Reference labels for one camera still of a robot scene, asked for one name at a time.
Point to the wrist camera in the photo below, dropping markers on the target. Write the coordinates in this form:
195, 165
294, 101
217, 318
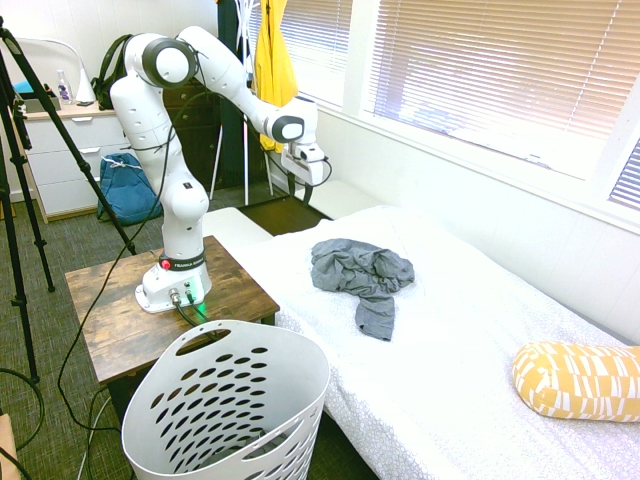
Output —
310, 152

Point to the white drawer dresser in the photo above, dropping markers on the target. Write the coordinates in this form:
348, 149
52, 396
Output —
65, 165

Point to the black camera tripod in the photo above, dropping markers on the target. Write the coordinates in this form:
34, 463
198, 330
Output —
20, 165

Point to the white bed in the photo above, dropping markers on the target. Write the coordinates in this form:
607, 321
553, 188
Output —
450, 325

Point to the narrow white window blinds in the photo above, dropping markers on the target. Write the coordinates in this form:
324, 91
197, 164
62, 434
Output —
320, 45
627, 175

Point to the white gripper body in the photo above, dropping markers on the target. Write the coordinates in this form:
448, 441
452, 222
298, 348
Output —
307, 170

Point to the dark navy hanging garment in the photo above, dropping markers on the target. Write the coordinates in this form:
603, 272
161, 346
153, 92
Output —
227, 15

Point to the grey box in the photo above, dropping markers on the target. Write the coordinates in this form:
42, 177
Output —
40, 105

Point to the grey garment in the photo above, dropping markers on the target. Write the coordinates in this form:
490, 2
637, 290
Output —
350, 270

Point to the white coat rack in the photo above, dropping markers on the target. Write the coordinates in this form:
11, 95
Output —
246, 170

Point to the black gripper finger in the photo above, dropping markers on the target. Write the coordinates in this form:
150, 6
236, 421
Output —
306, 194
291, 181

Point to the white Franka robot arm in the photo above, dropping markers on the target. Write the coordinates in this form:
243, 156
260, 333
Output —
175, 200

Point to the wide white window blinds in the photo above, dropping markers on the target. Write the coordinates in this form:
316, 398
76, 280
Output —
500, 60

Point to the clear plastic bottle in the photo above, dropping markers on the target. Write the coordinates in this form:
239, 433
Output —
64, 92

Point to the cream bench cushion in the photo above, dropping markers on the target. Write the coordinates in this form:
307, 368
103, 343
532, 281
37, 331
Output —
235, 225

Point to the white desk lamp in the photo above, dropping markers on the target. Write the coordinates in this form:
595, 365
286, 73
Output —
85, 85

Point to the yellow hanging jacket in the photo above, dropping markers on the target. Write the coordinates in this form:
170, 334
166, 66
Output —
272, 60

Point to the yellow patterned bolster pillow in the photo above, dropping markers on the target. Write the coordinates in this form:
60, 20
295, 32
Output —
575, 380

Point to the white perforated laundry basket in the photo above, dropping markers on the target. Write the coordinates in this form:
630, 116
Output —
295, 380

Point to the dark green backpack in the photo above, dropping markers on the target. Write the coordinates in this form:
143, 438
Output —
107, 75

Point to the rustic wooden side table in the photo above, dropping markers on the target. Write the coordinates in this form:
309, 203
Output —
120, 320

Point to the dark wooden dresser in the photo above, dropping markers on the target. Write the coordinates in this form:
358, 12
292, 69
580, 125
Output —
200, 140

